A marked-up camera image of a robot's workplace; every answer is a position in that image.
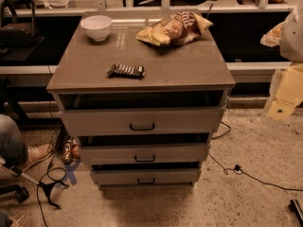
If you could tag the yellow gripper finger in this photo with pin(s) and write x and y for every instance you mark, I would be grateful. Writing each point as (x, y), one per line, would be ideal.
(286, 92)
(272, 37)

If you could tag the grey drawer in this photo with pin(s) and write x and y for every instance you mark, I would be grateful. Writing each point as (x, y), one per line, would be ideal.
(146, 174)
(144, 148)
(126, 113)

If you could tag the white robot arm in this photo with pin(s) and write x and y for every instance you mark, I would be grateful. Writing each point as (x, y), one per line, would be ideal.
(291, 40)

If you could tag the grey top drawer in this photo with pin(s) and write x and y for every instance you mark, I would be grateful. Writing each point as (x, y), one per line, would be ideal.
(126, 113)

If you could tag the grey drawer cabinet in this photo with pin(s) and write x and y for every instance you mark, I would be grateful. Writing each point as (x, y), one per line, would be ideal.
(197, 66)

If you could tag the grey bottom drawer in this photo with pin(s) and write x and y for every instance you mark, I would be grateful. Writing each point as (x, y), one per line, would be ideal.
(146, 174)

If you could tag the yellow brown chip bag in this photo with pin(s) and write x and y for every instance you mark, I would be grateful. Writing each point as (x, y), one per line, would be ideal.
(175, 30)

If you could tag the black object bottom right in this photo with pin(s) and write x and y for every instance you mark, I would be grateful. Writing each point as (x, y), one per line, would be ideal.
(296, 208)

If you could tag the dark striped candy bar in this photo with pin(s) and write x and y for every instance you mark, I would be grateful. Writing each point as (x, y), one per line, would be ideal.
(126, 71)

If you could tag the white ceramic bowl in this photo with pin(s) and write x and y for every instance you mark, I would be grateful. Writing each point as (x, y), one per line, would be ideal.
(97, 27)

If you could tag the shiny snack packet on floor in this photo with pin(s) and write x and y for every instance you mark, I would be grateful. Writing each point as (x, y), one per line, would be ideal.
(70, 152)

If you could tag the black bag on shelf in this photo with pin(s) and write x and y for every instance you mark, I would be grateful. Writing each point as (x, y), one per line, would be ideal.
(18, 34)

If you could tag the tan shoe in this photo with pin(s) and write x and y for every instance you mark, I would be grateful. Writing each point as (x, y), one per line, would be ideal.
(35, 155)

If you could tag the person leg in jeans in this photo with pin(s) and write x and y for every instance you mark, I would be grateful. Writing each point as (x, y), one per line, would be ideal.
(12, 146)

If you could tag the black office chair base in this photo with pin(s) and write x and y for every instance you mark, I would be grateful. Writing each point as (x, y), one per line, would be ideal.
(20, 192)

